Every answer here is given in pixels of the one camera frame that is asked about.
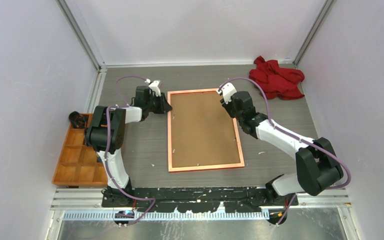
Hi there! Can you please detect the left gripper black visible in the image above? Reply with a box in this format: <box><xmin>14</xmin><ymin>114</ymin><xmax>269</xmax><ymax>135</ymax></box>
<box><xmin>146</xmin><ymin>92</ymin><xmax>172</xmax><ymax>115</ymax></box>

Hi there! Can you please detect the red picture frame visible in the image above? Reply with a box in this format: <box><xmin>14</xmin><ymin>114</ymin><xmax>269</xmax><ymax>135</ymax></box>
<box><xmin>167</xmin><ymin>88</ymin><xmax>245</xmax><ymax>173</ymax></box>

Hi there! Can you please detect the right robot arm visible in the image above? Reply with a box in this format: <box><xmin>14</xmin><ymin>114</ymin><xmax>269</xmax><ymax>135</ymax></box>
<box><xmin>218</xmin><ymin>90</ymin><xmax>344</xmax><ymax>205</ymax></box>

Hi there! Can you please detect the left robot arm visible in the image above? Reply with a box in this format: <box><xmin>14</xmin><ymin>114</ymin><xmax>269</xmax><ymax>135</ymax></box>
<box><xmin>84</xmin><ymin>80</ymin><xmax>173</xmax><ymax>207</ymax></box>

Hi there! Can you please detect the red cloth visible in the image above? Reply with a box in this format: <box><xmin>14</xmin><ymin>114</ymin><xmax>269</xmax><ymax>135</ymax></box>
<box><xmin>249</xmin><ymin>56</ymin><xmax>305</xmax><ymax>101</ymax></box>

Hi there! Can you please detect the wooden compartment tray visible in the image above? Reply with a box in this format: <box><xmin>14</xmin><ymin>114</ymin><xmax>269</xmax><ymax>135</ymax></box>
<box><xmin>52</xmin><ymin>125</ymin><xmax>108</xmax><ymax>187</ymax></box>

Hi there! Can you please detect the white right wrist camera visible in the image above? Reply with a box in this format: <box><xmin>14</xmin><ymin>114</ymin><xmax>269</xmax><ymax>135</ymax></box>
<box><xmin>216</xmin><ymin>82</ymin><xmax>237</xmax><ymax>104</ymax></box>

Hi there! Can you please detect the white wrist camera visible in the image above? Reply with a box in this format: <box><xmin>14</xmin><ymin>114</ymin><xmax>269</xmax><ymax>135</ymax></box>
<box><xmin>145</xmin><ymin>78</ymin><xmax>162</xmax><ymax>97</ymax></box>
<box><xmin>216</xmin><ymin>82</ymin><xmax>237</xmax><ymax>104</ymax></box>

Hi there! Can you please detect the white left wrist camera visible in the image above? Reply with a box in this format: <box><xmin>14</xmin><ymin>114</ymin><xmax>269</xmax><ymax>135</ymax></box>
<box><xmin>145</xmin><ymin>78</ymin><xmax>162</xmax><ymax>97</ymax></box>

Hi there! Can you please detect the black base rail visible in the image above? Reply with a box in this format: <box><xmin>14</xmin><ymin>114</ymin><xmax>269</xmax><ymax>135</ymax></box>
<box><xmin>101</xmin><ymin>186</ymin><xmax>298</xmax><ymax>213</ymax></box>

